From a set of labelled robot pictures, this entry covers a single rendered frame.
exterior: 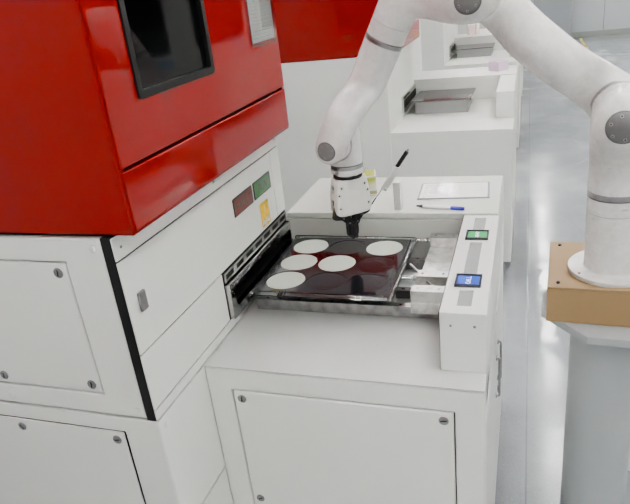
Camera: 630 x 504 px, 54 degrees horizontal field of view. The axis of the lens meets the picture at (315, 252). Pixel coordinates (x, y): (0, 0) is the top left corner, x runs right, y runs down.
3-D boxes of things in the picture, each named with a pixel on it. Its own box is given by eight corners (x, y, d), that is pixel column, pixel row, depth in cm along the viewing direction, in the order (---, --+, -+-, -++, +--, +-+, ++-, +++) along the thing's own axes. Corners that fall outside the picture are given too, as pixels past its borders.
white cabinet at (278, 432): (255, 612, 175) (202, 368, 143) (344, 401, 258) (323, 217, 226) (491, 665, 155) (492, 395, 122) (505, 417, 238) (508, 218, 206)
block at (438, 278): (416, 286, 154) (415, 275, 153) (418, 280, 157) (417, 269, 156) (448, 287, 152) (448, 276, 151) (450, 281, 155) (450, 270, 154)
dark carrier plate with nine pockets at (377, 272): (253, 291, 158) (253, 289, 158) (297, 239, 188) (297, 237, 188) (387, 298, 147) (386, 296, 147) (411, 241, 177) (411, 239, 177)
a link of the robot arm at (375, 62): (384, 54, 132) (336, 174, 148) (408, 44, 145) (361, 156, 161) (348, 36, 134) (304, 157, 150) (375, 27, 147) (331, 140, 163)
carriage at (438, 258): (410, 314, 148) (410, 303, 147) (431, 251, 179) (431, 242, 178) (444, 315, 145) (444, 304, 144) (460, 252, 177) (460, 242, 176)
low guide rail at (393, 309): (257, 308, 165) (256, 298, 164) (260, 305, 167) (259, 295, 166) (449, 319, 149) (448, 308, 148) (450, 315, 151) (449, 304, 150)
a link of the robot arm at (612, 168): (646, 184, 139) (655, 76, 130) (651, 215, 124) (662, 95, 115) (587, 184, 144) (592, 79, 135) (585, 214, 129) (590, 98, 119)
